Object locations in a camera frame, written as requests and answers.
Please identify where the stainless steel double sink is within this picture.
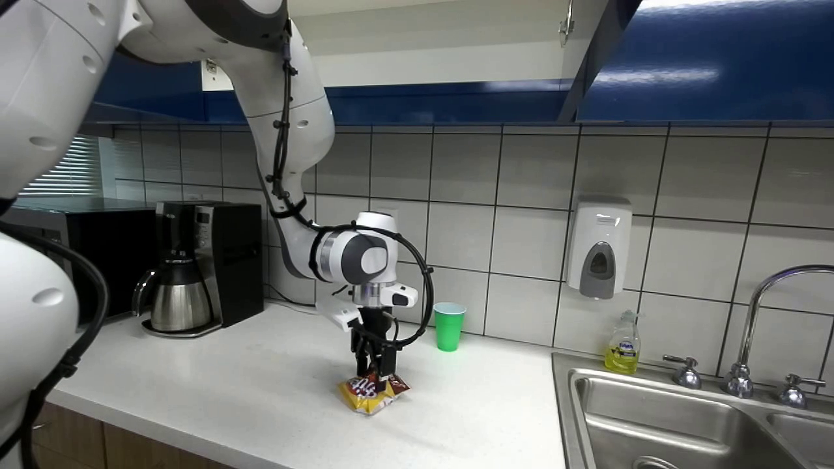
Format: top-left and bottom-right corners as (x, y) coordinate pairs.
(551, 352), (834, 469)

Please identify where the steel coffee maker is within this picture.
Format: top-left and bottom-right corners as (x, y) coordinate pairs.
(140, 199), (263, 337)

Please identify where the chrome kitchen faucet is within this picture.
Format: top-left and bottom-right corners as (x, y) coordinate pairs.
(652, 259), (834, 405)

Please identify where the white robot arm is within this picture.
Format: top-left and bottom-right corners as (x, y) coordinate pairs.
(0, 0), (387, 287)

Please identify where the white wall soap dispenser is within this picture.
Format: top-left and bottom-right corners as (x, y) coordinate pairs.
(568, 199), (632, 298)

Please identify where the blue upper cabinet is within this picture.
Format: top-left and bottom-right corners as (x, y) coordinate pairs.
(104, 0), (834, 124)

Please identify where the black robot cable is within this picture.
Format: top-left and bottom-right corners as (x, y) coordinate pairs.
(263, 22), (434, 354)

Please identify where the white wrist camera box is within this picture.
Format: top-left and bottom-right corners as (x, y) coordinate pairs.
(333, 283), (416, 330)

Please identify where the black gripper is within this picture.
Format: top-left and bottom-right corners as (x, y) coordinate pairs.
(351, 307), (399, 392)

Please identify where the black microwave oven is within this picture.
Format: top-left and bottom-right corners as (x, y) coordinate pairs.
(0, 206), (161, 327)

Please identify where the green plastic cup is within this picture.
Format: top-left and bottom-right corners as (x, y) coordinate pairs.
(432, 302), (465, 352)

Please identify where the open blue cabinet door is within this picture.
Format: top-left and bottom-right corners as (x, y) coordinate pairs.
(557, 0), (641, 121)

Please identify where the steel coffee carafe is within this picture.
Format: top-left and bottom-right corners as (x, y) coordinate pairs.
(133, 257), (213, 334)

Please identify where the yellow dish soap bottle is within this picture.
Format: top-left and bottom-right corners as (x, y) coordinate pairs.
(602, 310), (637, 374)

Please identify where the yellow red snack packet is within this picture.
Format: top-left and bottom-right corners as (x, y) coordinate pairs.
(339, 374), (408, 413)

